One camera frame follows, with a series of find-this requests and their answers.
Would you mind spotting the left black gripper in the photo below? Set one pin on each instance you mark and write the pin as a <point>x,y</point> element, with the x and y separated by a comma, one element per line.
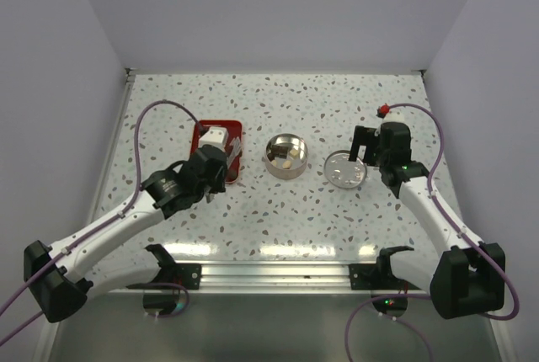
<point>220,185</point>

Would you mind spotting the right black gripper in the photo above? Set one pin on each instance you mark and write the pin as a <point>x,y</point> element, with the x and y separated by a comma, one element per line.
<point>364,136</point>

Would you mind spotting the round metal tin lid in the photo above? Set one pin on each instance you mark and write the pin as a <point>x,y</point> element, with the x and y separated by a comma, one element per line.
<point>343,173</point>

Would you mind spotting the metal tweezers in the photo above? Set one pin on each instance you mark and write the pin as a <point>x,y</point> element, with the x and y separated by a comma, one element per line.
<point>235,150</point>

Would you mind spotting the tan square chocolate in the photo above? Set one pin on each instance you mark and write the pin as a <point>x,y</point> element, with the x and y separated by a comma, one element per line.
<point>293,154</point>

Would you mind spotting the round metal tin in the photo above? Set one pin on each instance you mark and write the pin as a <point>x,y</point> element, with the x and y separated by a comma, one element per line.
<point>298,165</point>

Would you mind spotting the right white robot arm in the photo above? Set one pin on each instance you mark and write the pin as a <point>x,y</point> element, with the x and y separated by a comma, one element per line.
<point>466,279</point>

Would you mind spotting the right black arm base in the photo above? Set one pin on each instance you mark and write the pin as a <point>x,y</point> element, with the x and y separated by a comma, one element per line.
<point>378,275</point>

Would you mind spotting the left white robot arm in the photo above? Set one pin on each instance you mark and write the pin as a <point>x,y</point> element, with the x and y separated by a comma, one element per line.
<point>56,273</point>

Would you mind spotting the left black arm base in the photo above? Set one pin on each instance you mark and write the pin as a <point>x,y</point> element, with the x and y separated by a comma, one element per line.
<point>170,274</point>

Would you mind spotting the dark rounded triangle chocolate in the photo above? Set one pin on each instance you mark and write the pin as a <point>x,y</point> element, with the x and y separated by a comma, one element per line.
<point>232,175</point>

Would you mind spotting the red rectangular tray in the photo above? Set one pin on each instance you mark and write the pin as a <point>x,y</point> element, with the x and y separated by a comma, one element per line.
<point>235,129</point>

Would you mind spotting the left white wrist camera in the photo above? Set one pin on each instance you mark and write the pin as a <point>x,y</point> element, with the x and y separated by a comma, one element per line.
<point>215,136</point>

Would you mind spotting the aluminium mounting rail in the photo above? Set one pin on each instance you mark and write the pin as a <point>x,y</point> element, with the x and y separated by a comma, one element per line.
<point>283,278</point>

